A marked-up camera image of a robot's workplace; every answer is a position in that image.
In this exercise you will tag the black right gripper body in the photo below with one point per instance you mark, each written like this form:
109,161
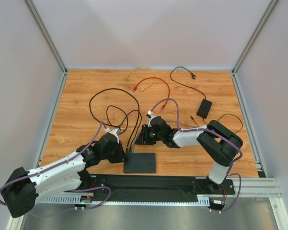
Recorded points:
145,135

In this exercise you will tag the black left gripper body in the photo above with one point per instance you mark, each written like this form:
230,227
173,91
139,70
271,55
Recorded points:
120,153

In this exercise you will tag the black network switch box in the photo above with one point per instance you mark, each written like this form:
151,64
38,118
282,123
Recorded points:
140,163

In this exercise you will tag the black power adapter brick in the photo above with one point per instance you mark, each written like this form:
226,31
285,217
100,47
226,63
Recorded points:
204,108

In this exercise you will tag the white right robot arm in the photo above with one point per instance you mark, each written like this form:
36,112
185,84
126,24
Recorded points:
222,145

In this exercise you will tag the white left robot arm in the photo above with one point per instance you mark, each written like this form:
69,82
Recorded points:
26,188

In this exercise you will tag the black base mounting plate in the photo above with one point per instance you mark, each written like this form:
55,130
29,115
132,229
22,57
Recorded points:
143,186

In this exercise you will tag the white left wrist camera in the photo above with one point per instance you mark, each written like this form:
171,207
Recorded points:
116,132

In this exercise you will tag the black cable teal plug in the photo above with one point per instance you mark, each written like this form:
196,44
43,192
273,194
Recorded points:
117,108

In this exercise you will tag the grey slotted cable duct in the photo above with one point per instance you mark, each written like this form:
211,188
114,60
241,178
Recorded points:
77,199

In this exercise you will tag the aluminium front frame rail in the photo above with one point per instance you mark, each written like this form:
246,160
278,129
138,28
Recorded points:
245,186

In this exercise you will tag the aluminium left frame post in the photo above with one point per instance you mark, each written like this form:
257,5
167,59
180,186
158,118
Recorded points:
45,34

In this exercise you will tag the aluminium frame post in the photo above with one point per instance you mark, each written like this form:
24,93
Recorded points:
258,29
45,34

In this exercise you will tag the aluminium right frame post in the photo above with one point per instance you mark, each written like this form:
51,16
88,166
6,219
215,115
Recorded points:
258,29

